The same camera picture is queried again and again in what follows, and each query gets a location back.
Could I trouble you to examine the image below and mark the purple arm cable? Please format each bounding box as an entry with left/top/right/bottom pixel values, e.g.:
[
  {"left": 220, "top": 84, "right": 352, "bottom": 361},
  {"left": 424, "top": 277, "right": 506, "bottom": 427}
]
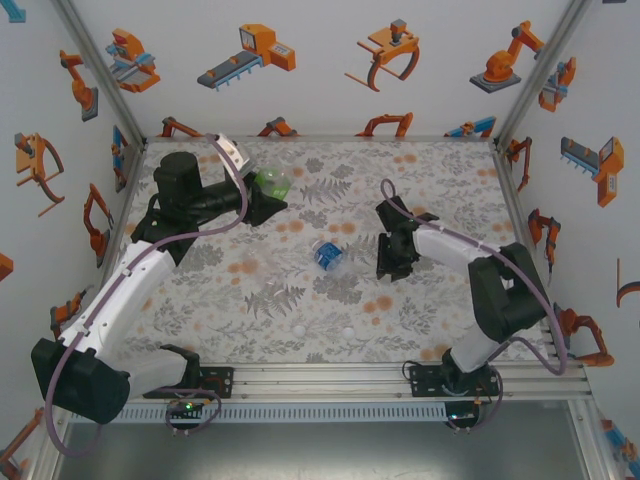
[
  {"left": 44, "top": 132, "right": 250, "bottom": 459},
  {"left": 379, "top": 178, "right": 571, "bottom": 436}
]

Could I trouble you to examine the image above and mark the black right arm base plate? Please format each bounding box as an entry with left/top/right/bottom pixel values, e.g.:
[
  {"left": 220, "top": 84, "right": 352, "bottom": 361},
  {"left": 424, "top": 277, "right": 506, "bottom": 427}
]
[{"left": 408, "top": 363, "right": 504, "bottom": 399}]

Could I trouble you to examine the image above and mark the aluminium table edge rail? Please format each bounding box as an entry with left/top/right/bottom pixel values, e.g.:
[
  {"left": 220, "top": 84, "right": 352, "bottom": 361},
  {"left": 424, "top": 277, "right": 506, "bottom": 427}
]
[{"left": 49, "top": 362, "right": 591, "bottom": 401}]

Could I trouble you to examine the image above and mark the aluminium rear rail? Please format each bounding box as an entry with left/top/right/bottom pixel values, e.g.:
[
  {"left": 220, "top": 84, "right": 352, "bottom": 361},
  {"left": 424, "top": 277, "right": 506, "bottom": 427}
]
[{"left": 144, "top": 133, "right": 497, "bottom": 145}]

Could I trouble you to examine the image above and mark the grey metal lower panel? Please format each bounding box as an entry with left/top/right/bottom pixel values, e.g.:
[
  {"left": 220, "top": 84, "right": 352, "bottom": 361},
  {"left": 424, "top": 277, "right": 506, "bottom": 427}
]
[{"left": 52, "top": 422, "right": 589, "bottom": 480}]

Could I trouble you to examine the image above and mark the floral patterned table cloth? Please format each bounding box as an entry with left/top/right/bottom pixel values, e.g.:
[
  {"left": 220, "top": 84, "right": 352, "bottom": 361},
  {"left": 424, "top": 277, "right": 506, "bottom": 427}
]
[{"left": 107, "top": 139, "right": 556, "bottom": 364}]

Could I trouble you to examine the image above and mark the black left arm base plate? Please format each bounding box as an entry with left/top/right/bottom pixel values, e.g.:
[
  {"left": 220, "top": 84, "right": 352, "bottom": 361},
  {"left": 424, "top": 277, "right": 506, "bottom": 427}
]
[{"left": 143, "top": 366, "right": 235, "bottom": 400}]

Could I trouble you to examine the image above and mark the slotted grey cable duct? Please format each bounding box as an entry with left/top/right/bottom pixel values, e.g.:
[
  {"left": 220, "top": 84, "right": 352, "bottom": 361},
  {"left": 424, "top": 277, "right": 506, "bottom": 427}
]
[{"left": 67, "top": 403, "right": 449, "bottom": 424}]

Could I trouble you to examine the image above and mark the clear unlabelled plastic bottle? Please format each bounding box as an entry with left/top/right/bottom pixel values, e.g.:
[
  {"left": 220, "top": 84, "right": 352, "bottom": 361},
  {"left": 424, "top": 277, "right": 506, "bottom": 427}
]
[{"left": 239, "top": 245, "right": 287, "bottom": 297}]

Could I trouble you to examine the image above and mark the aluminium frame post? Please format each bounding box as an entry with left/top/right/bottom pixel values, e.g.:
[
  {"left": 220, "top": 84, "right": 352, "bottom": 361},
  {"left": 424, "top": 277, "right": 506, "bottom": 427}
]
[
  {"left": 567, "top": 399, "right": 619, "bottom": 480},
  {"left": 49, "top": 0, "right": 149, "bottom": 149},
  {"left": 492, "top": 0, "right": 596, "bottom": 149}
]

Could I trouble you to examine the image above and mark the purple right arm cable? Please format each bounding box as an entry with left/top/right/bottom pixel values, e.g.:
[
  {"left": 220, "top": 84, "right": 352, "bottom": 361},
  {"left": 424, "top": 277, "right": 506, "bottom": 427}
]
[{"left": 379, "top": 178, "right": 571, "bottom": 436}]

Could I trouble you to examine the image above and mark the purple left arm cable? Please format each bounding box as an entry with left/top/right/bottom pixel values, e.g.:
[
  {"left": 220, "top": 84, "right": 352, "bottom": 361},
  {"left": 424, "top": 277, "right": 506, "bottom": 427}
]
[{"left": 44, "top": 132, "right": 250, "bottom": 459}]

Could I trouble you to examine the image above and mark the aluminium side rail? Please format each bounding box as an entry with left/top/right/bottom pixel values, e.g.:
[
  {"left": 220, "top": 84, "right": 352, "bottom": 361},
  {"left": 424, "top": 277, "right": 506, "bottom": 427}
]
[
  {"left": 94, "top": 139, "right": 150, "bottom": 274},
  {"left": 492, "top": 139, "right": 569, "bottom": 360}
]

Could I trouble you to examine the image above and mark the blue label plastic bottle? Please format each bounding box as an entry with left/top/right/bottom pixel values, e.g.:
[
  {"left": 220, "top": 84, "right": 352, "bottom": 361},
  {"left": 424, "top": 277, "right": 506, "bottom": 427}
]
[{"left": 310, "top": 237, "right": 374, "bottom": 281}]

